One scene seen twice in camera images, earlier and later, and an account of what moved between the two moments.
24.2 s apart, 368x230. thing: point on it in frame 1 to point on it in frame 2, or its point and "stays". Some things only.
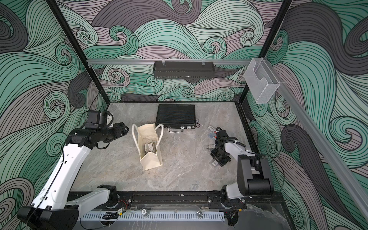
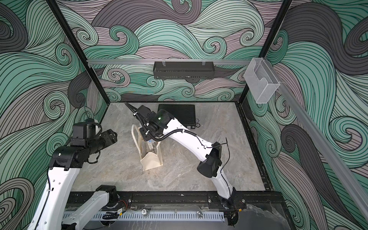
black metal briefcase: x=176 y=117 stays
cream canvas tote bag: x=147 y=147 stays
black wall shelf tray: x=184 y=70 stays
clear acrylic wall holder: x=261 y=80 stays
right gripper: x=221 y=161 to x=147 y=136
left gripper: x=120 y=130 to x=109 y=137
